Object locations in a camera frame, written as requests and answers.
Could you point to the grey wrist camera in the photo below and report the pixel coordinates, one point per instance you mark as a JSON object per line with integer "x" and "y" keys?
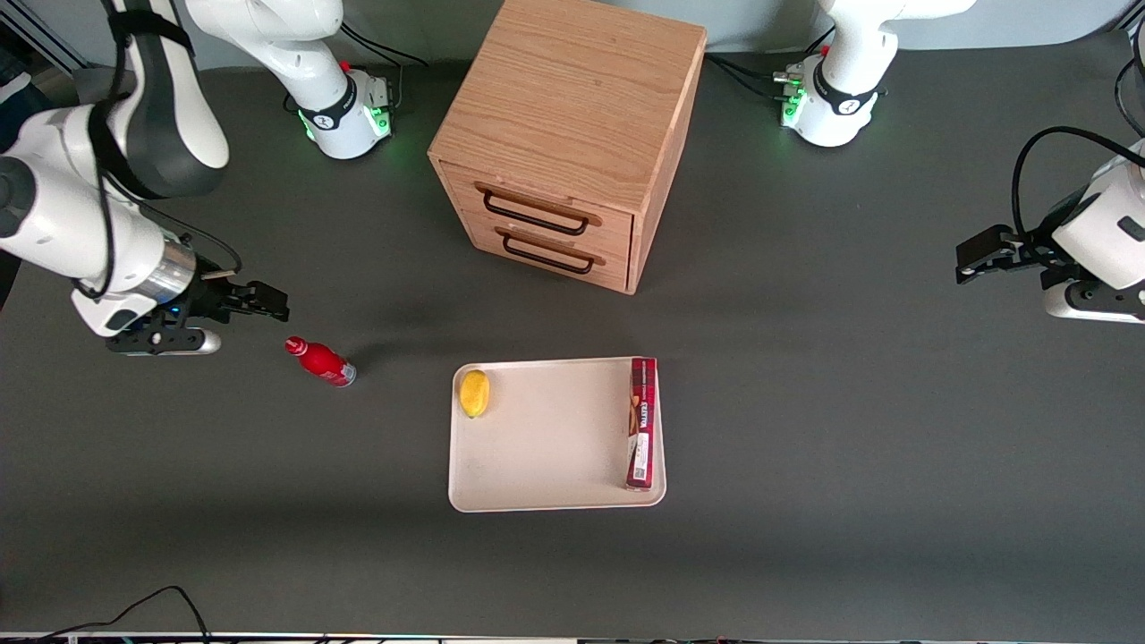
{"x": 174, "y": 342}
{"x": 1096, "y": 302}

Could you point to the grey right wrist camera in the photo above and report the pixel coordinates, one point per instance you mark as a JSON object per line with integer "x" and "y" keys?
{"x": 174, "y": 342}

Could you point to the wooden drawer cabinet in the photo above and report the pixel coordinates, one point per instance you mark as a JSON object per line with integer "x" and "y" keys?
{"x": 572, "y": 98}

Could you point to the red snack box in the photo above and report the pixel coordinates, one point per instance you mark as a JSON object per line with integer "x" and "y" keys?
{"x": 642, "y": 420}

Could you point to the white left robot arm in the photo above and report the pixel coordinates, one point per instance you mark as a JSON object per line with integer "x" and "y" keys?
{"x": 841, "y": 89}

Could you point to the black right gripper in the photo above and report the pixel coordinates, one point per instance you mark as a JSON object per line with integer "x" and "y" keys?
{"x": 211, "y": 300}

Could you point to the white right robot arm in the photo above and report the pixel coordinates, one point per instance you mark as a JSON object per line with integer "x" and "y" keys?
{"x": 54, "y": 224}

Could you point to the yellow lemon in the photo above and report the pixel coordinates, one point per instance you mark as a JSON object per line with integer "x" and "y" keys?
{"x": 474, "y": 394}

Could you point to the cream plastic tray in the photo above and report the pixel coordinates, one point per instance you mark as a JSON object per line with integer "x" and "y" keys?
{"x": 555, "y": 447}

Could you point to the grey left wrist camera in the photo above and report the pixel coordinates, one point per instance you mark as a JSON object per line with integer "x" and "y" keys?
{"x": 1096, "y": 302}

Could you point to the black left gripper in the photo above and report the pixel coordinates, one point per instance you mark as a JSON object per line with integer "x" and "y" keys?
{"x": 1031, "y": 249}

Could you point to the red coke bottle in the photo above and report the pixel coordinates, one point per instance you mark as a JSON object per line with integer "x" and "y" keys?
{"x": 322, "y": 362}

